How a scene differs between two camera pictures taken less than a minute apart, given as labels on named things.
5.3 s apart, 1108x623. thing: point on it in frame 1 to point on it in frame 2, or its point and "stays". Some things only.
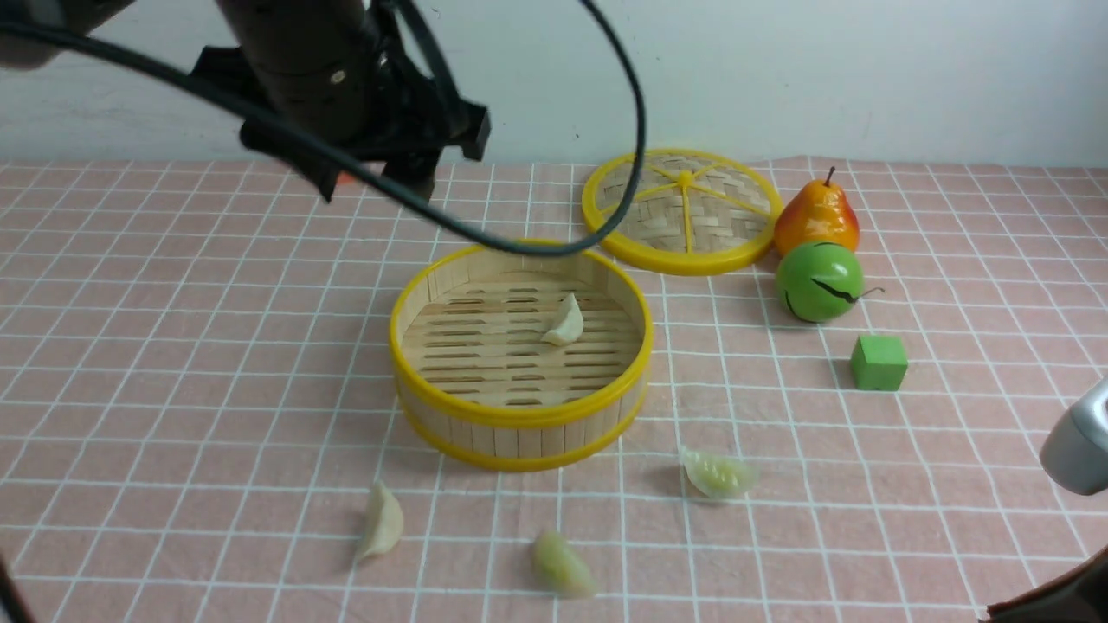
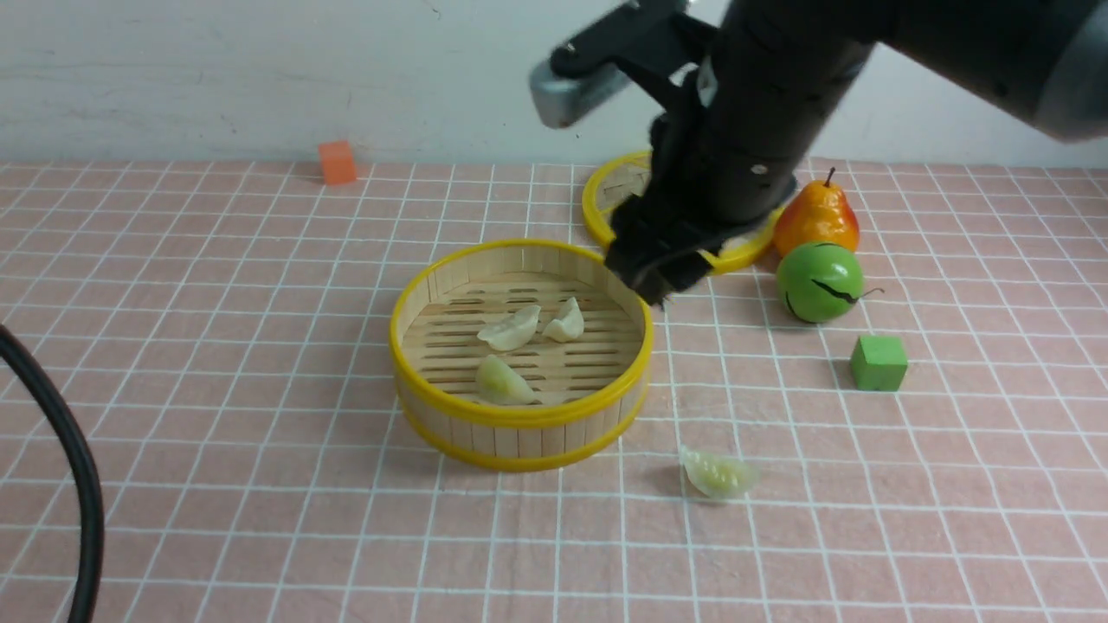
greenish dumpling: (717, 478) stays
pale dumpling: (386, 523) to (514, 330)
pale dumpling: (568, 325) stays
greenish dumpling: (558, 568) to (496, 384)
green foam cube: (879, 362) stays
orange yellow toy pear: (817, 212) stays
